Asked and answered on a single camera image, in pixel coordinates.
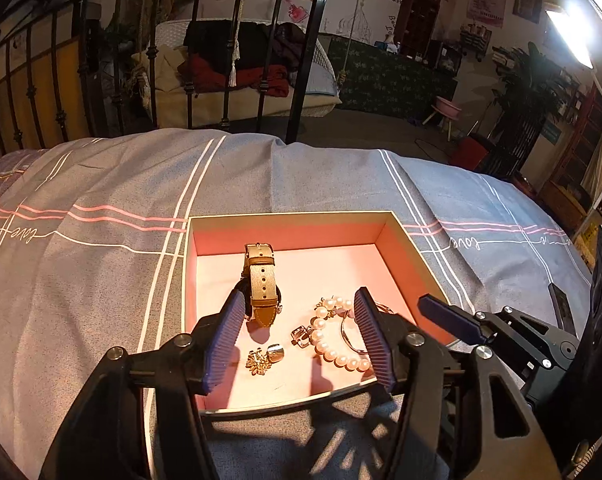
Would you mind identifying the silver bangle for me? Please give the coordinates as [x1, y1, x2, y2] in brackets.
[340, 302, 394, 356]

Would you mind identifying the white tassel cord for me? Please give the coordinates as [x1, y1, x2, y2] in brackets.
[227, 0, 248, 88]

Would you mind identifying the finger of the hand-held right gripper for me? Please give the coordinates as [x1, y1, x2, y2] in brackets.
[418, 294, 496, 344]
[548, 284, 578, 333]

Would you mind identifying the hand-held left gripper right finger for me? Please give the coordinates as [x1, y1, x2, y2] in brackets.
[353, 286, 554, 480]

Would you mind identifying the green box with pink lining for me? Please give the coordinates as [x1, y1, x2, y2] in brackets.
[181, 210, 464, 416]

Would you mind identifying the white floor lamp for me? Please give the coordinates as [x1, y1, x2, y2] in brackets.
[546, 4, 602, 241]

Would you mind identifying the green patterned counter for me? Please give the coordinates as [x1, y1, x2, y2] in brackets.
[327, 37, 460, 117]

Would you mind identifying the pearl bracelet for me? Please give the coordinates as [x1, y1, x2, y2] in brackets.
[311, 296, 374, 372]

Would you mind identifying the red bin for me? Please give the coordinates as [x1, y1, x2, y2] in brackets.
[448, 135, 492, 172]

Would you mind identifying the red phone booth cabinet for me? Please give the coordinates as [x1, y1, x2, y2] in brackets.
[393, 0, 444, 59]

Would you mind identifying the pink stool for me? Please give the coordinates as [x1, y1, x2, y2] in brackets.
[423, 96, 464, 142]

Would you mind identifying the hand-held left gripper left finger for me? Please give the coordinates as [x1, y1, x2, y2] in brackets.
[40, 290, 248, 480]

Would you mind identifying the potted plant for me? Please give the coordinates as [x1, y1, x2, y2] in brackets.
[493, 42, 578, 177]

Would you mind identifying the pile of dark clothes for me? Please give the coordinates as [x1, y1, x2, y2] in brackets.
[177, 20, 295, 99]

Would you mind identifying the black iron bed frame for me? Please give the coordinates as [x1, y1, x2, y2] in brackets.
[0, 0, 332, 165]

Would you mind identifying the gold flower brooch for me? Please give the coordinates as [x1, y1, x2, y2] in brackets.
[246, 349, 272, 377]

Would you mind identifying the wristwatch with tan strap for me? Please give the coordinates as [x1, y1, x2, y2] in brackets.
[241, 242, 284, 332]

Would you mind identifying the grey striped blanket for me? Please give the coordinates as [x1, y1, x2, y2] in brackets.
[0, 127, 602, 480]

